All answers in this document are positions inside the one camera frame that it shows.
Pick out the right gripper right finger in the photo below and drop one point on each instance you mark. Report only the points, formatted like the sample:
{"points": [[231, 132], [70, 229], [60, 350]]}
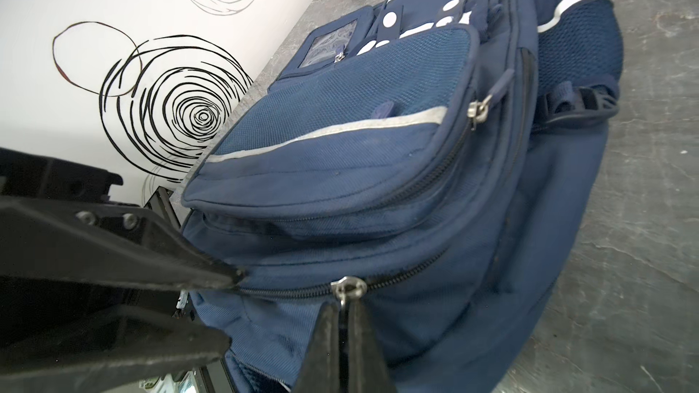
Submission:
{"points": [[367, 367]]}

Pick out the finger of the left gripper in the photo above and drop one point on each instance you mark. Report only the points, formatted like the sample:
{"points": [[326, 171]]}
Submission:
{"points": [[109, 349]]}

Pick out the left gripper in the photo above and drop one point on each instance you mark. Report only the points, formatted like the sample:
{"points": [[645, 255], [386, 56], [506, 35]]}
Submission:
{"points": [[107, 245]]}

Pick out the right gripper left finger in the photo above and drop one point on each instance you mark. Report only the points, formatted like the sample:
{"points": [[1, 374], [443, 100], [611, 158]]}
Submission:
{"points": [[320, 370]]}

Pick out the navy blue student backpack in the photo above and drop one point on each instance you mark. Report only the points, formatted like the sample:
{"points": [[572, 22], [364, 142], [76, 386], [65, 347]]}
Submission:
{"points": [[430, 158]]}

